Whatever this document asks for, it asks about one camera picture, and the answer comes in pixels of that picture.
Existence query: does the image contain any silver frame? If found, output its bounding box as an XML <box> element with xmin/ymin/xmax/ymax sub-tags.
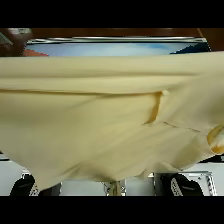
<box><xmin>0</xmin><ymin>35</ymin><xmax>224</xmax><ymax>197</ymax></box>

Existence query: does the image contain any cream T-shirt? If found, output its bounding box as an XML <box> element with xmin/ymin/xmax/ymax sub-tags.
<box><xmin>0</xmin><ymin>50</ymin><xmax>224</xmax><ymax>192</ymax></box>

